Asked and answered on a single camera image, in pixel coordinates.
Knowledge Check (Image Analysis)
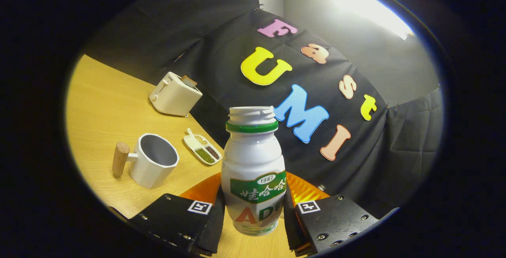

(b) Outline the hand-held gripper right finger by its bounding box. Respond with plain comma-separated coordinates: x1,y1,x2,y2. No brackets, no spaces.
283,171,380,256

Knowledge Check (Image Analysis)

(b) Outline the white divided bean dish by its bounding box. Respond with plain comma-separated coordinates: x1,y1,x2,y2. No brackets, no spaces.
183,128,223,166

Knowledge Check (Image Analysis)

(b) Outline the wooden table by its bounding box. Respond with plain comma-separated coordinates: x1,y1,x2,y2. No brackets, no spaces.
65,55,301,258

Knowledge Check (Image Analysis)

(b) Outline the white cup wooden handle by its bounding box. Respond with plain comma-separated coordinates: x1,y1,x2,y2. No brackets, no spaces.
112,133,180,189

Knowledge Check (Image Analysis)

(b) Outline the cream toaster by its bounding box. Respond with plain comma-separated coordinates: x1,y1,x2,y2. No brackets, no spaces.
149,72,203,117

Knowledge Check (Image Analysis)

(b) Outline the white juice bottle green label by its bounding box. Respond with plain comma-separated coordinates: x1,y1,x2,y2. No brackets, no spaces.
221,106,287,237

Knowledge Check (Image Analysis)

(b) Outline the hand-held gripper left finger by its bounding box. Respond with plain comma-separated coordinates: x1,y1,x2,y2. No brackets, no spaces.
128,172,226,256

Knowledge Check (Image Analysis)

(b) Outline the bright ceiling light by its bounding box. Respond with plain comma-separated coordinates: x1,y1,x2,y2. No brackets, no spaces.
330,0,413,40

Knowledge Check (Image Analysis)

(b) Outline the black backdrop cloth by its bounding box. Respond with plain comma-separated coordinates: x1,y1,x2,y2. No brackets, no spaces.
85,0,445,219

